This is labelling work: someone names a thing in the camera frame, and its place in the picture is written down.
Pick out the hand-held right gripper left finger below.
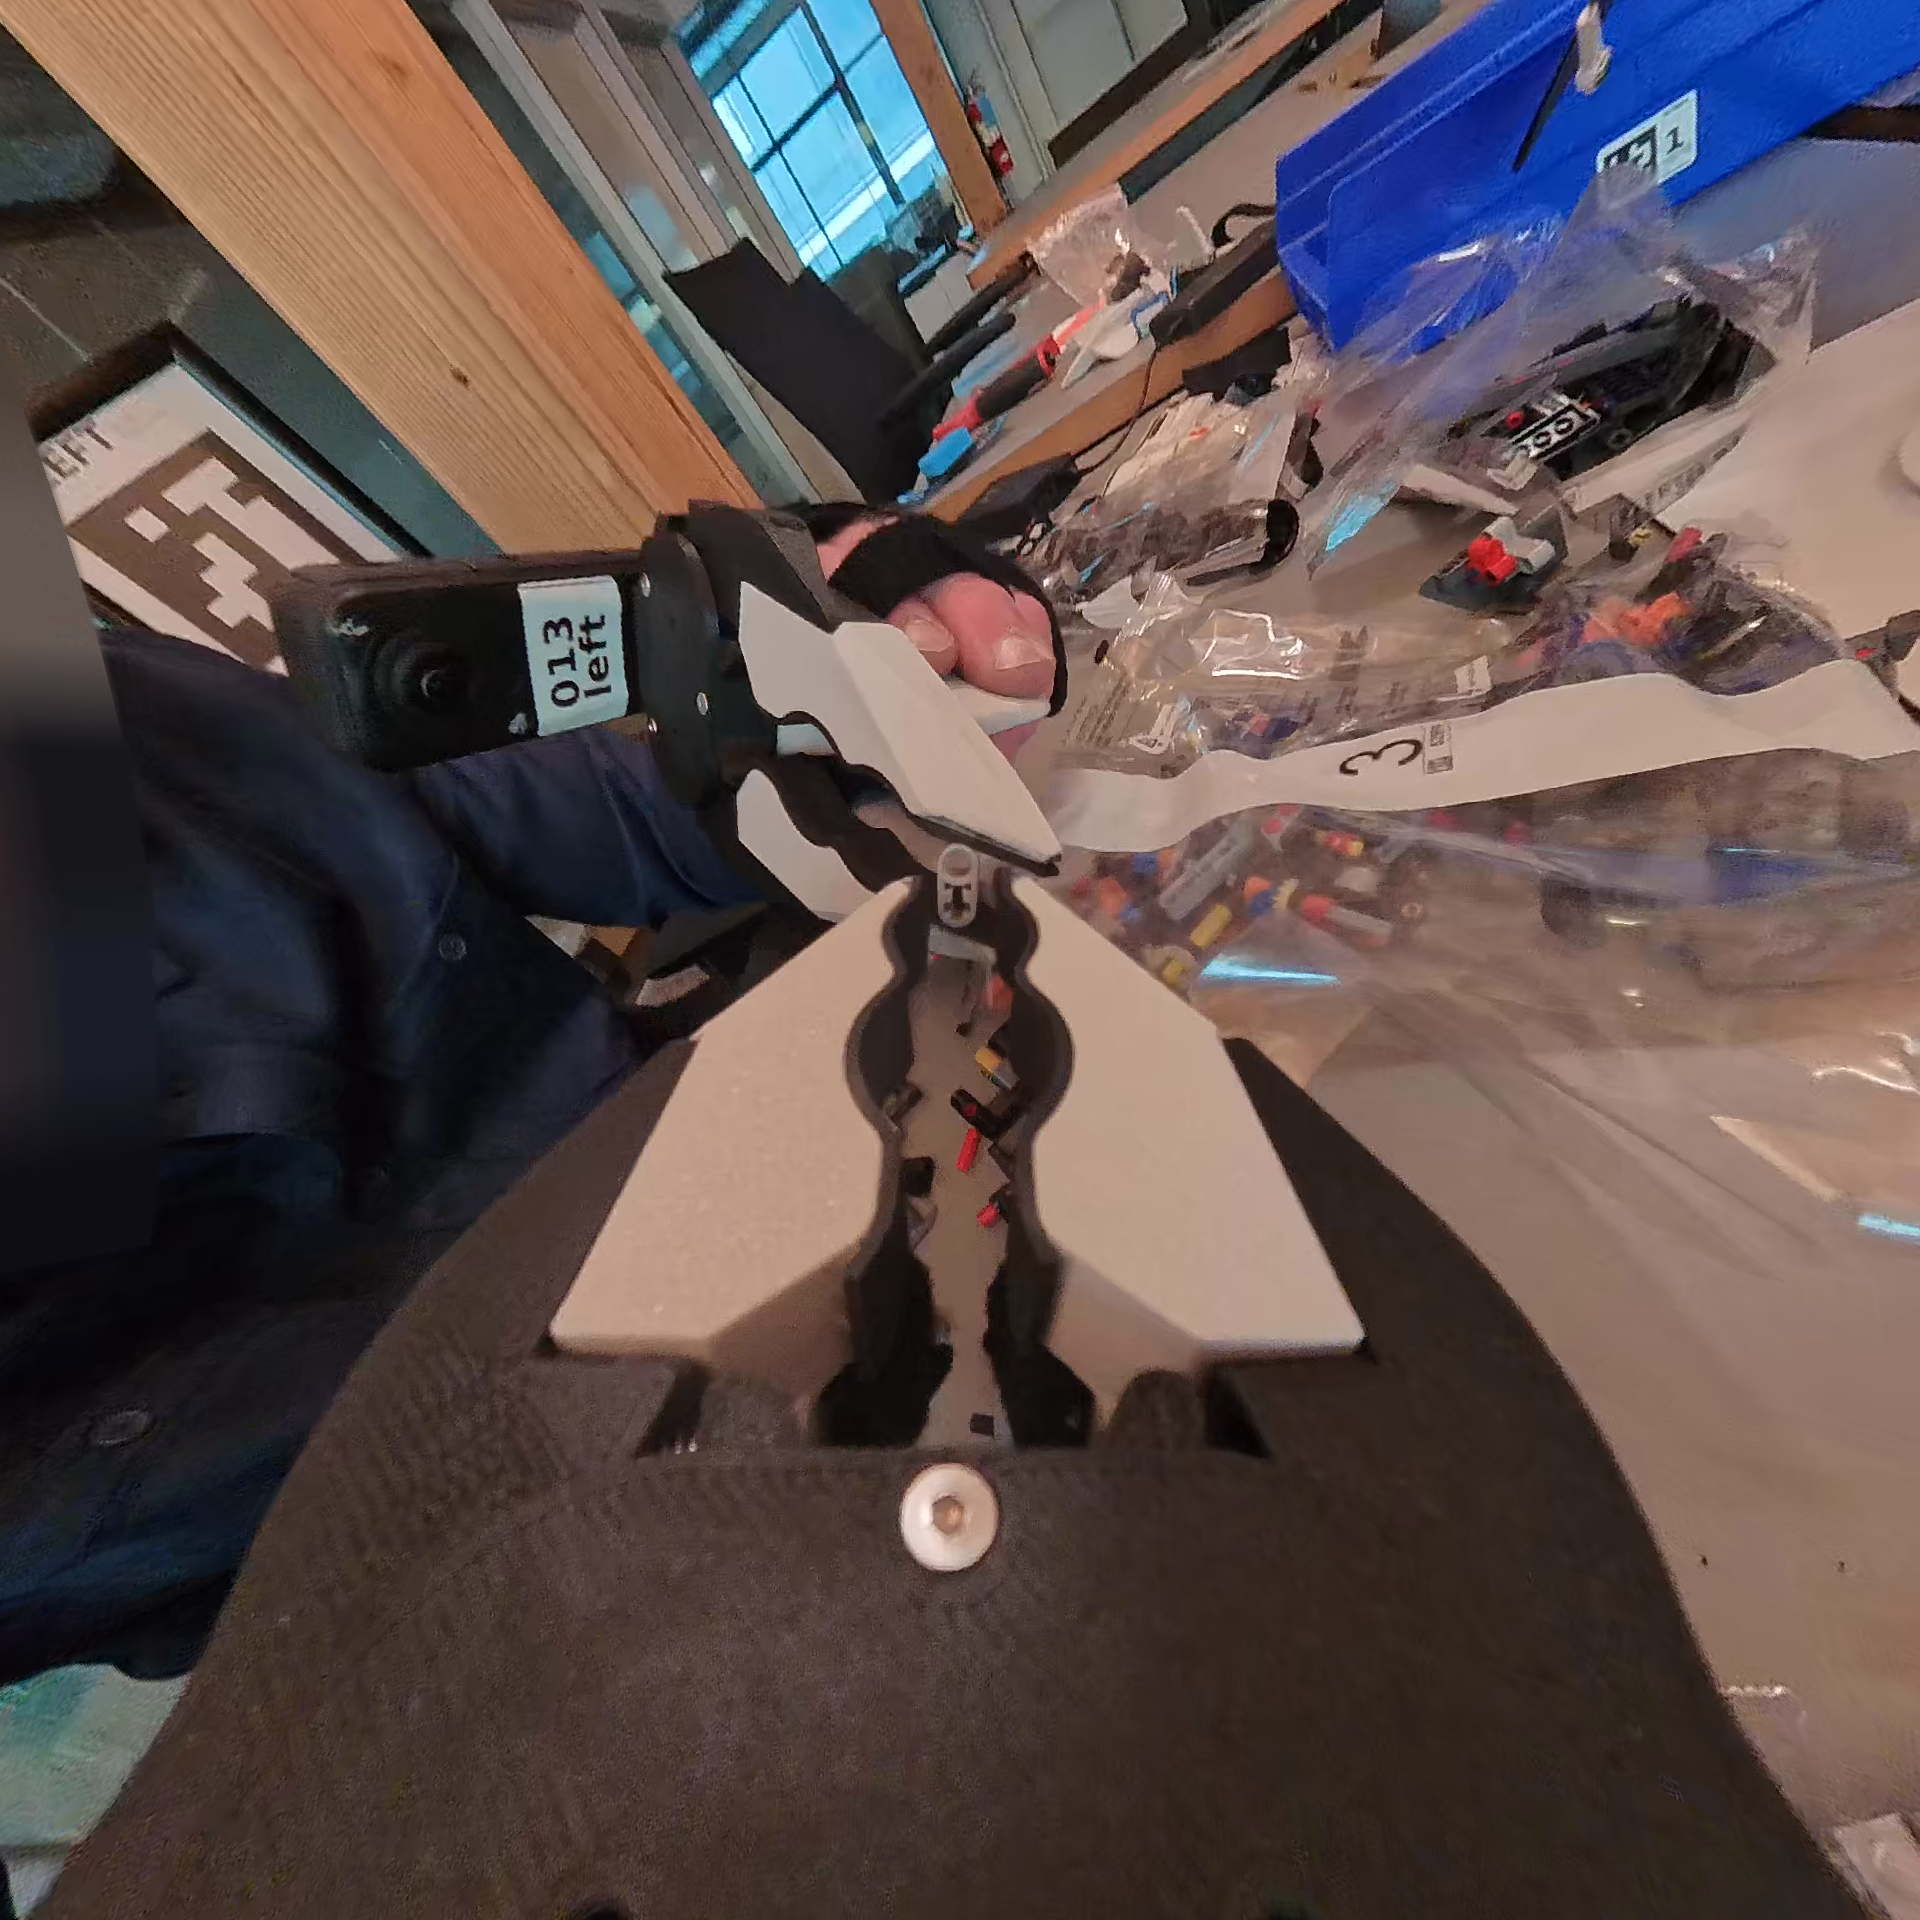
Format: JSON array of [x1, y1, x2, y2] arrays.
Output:
[[548, 881, 952, 1441]]

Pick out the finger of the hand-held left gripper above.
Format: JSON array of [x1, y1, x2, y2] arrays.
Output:
[[732, 749, 968, 923], [743, 585, 1070, 881]]

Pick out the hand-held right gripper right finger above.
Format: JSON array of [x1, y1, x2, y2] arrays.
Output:
[[982, 880, 1366, 1445]]

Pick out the pile of lego pieces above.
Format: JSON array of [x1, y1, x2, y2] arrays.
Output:
[[885, 960, 1052, 1441]]

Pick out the clear bags of parts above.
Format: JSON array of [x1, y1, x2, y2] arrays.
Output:
[[1049, 591, 1920, 1050]]

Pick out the person's left forearm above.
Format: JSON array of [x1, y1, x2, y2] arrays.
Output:
[[397, 717, 782, 921]]

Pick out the person's left hand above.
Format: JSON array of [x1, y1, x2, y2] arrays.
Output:
[[808, 502, 1072, 767]]

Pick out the white fiducial marker board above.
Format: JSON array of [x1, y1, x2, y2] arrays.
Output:
[[30, 328, 414, 675]]

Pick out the red black hand tool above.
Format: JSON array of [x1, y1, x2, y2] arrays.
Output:
[[944, 336, 1080, 440]]

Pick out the black office chair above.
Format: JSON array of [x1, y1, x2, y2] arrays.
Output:
[[662, 246, 1037, 505]]

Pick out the white plastic object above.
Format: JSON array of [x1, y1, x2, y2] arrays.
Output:
[[1049, 293, 1168, 377]]

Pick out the person's dark blue shirt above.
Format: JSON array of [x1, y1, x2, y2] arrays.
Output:
[[0, 630, 782, 1682]]

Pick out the wooden partition panel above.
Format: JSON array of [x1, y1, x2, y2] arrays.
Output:
[[0, 0, 767, 557]]

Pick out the empty clear plastic bag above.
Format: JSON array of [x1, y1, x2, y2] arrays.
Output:
[[1289, 1035, 1920, 1920]]

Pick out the small clear plastic bag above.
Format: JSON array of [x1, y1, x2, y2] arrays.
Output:
[[1034, 187, 1149, 301]]

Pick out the black power adapter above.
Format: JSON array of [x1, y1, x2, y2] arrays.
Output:
[[1146, 201, 1292, 338]]

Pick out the window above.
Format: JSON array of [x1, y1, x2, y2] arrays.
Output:
[[680, 0, 998, 279]]

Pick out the blue plastic bin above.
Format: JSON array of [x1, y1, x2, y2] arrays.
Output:
[[1276, 0, 1920, 336]]

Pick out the clear bag with warning print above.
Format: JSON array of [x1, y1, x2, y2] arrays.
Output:
[[1319, 449, 1741, 617]]

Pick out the clear bag of dark parts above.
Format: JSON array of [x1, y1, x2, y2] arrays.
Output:
[[1304, 194, 1823, 505]]

